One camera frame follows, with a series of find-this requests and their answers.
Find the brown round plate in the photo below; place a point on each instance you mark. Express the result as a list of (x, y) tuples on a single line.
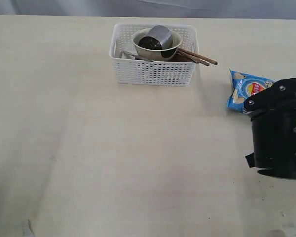
[(180, 58)]

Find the silver metal fork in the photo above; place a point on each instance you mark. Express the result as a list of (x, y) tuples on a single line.
[(136, 56)]

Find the brown wooden chopstick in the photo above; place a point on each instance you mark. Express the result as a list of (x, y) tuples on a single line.
[(198, 56), (193, 58)]

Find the white ceramic bowl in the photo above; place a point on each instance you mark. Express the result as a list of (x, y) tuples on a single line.
[(157, 55)]

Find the blue potato chips bag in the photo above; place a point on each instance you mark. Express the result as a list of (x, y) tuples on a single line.
[(243, 86)]

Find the stainless steel cup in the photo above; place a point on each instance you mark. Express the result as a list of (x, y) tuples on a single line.
[(157, 38)]

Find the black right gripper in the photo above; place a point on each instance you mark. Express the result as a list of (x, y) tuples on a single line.
[(272, 114)]

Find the white perforated plastic basket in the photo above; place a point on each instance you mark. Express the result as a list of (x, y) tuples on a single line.
[(131, 71)]

